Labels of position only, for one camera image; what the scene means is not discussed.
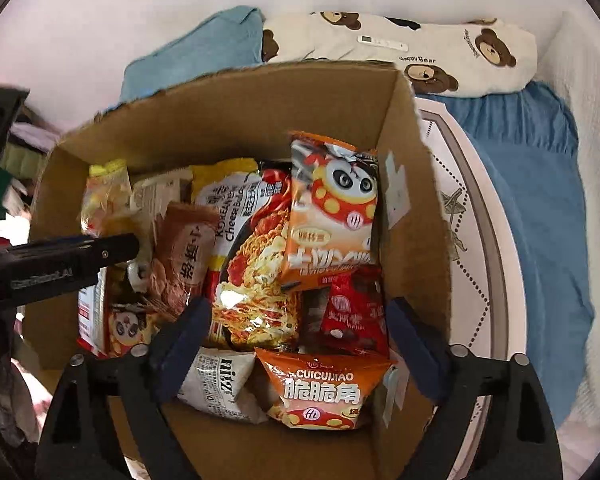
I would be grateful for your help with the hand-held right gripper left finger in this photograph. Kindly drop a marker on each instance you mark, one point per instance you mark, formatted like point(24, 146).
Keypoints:
point(180, 342)

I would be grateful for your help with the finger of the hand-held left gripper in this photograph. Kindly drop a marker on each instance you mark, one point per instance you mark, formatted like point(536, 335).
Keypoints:
point(117, 249)

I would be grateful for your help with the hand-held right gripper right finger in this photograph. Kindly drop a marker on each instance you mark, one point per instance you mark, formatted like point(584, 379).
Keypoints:
point(416, 347)

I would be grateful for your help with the pinkish brown snack packet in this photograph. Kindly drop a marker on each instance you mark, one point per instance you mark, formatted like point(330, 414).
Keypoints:
point(182, 255)

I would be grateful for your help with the orange panda snack packet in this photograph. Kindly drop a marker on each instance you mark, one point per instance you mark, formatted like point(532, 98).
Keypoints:
point(330, 220)

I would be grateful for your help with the cardboard box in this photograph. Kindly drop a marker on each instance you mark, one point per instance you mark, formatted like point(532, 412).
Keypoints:
point(230, 110)

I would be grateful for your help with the white grey snack packet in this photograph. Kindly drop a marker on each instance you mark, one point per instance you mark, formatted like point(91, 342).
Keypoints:
point(220, 380)

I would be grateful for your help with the clear yellow snack packet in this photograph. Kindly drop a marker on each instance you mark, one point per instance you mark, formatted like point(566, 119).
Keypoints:
point(105, 195)

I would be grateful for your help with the red white panda packet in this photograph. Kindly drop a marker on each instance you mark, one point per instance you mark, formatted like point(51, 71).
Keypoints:
point(120, 325)

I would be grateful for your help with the beige snack packet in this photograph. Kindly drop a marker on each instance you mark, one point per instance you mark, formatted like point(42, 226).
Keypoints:
point(155, 192)

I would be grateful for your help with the dark red snack packet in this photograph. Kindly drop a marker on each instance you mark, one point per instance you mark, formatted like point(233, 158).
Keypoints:
point(355, 310)

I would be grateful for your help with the orange triangular snack packet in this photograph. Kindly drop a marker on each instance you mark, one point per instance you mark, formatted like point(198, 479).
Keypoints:
point(325, 390)

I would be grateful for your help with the yellow black noodle packet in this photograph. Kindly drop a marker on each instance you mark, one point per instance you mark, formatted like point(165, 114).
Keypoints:
point(252, 260)

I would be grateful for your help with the pile of clothes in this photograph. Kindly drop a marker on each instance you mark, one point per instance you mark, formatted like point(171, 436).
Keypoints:
point(20, 160)

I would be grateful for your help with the white patterned mat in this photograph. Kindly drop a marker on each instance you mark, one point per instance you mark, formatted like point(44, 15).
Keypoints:
point(470, 240)

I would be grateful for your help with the black rack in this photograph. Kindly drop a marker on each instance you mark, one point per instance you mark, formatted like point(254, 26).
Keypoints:
point(0, 125)

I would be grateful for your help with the blue blanket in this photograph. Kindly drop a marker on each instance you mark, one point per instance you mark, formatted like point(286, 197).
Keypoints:
point(535, 200)

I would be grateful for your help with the teal blanket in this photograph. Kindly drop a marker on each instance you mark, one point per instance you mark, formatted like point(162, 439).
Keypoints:
point(195, 55)

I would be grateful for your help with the white knitted blanket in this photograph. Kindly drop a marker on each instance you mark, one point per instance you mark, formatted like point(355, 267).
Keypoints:
point(597, 170)

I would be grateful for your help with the bear-print pillow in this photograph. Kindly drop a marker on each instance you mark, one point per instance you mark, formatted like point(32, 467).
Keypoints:
point(455, 55)

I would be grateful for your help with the white remote control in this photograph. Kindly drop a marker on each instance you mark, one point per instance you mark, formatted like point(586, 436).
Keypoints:
point(382, 42)

